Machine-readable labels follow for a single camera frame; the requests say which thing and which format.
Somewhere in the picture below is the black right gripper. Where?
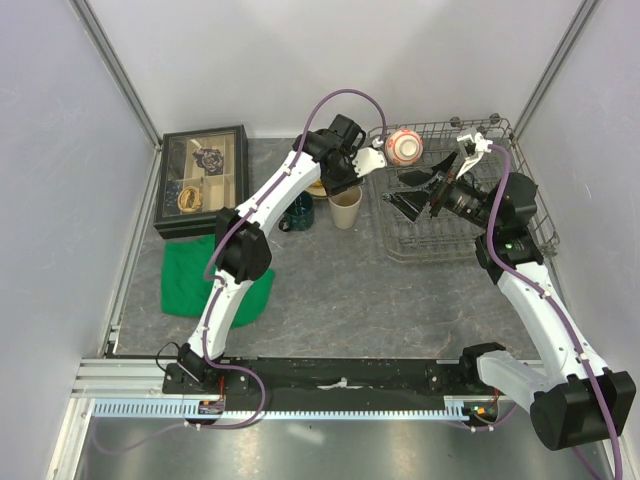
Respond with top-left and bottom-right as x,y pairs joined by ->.
382,149 -> 500,232

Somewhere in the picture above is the cream bird plate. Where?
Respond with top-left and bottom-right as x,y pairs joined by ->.
305,182 -> 328,199

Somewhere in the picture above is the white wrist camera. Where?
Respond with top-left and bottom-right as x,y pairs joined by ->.
352,137 -> 387,178
456,127 -> 493,179

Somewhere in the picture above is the white slotted cable duct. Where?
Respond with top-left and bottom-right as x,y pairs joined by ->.
93,398 -> 471,421

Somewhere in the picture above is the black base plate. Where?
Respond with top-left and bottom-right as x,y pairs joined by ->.
162,357 -> 498,411

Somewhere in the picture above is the black framed wooden box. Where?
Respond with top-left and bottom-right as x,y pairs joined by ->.
154,125 -> 249,240

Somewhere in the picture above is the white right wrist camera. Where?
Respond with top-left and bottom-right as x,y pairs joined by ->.
456,127 -> 493,179

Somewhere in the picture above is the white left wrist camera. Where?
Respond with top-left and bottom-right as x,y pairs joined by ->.
352,137 -> 387,178

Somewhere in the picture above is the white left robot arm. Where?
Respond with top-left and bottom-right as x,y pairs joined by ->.
162,114 -> 366,394

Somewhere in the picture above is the white red patterned bowl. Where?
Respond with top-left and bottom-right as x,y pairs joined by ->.
384,128 -> 423,166

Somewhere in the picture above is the beige tall cup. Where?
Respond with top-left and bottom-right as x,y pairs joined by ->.
328,187 -> 362,230

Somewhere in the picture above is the grey wire dish rack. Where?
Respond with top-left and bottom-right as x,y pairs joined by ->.
373,113 -> 560,262

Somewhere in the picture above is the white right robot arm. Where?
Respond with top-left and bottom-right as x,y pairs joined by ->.
381,153 -> 636,450

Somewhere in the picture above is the green cloth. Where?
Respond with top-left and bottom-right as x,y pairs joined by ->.
161,235 -> 276,329

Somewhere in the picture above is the dark green mug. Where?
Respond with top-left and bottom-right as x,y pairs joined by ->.
278,191 -> 315,233

